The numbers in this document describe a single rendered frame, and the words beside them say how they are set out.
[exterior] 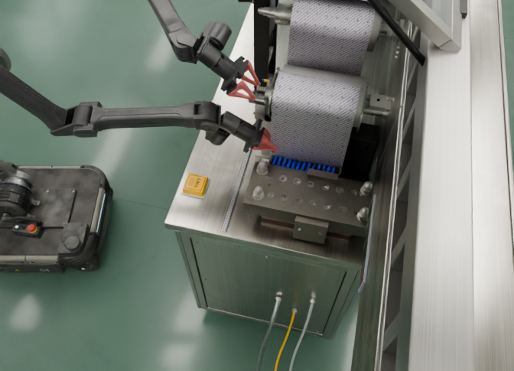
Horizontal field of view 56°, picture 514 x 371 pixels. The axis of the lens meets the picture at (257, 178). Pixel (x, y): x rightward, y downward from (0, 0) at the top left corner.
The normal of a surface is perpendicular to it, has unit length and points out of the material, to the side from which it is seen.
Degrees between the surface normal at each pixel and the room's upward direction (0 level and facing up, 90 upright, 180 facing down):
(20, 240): 0
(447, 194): 0
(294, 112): 90
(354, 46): 92
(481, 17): 0
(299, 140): 90
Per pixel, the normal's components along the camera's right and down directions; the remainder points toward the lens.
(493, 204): 0.00, -0.56
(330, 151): -0.23, 0.81
